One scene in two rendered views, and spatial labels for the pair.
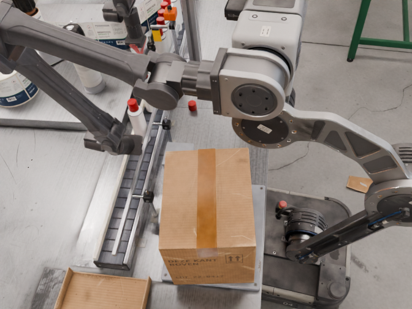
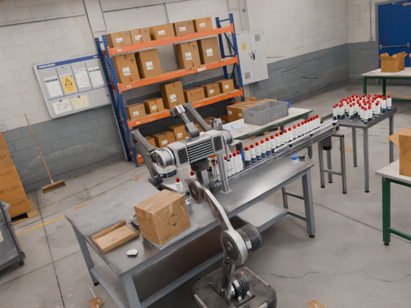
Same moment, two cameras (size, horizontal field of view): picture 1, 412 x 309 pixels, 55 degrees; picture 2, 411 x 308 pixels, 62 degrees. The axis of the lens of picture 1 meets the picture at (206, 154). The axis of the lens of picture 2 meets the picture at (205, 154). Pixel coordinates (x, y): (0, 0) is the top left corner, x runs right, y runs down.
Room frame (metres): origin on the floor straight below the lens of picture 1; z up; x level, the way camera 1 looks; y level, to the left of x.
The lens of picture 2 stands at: (-0.89, -1.84, 2.21)
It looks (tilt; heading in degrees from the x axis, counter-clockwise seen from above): 19 degrees down; 42
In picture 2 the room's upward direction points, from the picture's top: 11 degrees counter-clockwise
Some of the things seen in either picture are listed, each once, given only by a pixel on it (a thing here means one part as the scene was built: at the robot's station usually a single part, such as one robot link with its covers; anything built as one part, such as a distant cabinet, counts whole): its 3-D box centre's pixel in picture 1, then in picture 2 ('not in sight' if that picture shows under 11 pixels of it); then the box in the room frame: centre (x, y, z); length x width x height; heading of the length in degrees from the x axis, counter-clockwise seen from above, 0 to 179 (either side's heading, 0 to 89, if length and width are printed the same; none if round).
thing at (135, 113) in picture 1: (138, 121); (179, 188); (0.95, 0.22, 0.98); 0.05 x 0.05 x 0.20
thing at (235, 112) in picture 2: not in sight; (248, 116); (5.33, 2.34, 0.32); 1.20 x 0.83 x 0.64; 68
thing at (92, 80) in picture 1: (83, 59); (185, 167); (1.28, 0.43, 1.03); 0.09 x 0.09 x 0.30
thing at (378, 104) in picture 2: not in sight; (364, 106); (3.66, -0.56, 0.98); 0.57 x 0.46 x 0.21; 76
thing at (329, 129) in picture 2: not in sight; (308, 170); (2.65, -0.20, 0.47); 1.17 x 0.38 x 0.94; 166
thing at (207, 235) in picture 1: (210, 217); (162, 216); (0.54, 0.01, 0.99); 0.30 x 0.24 x 0.27; 174
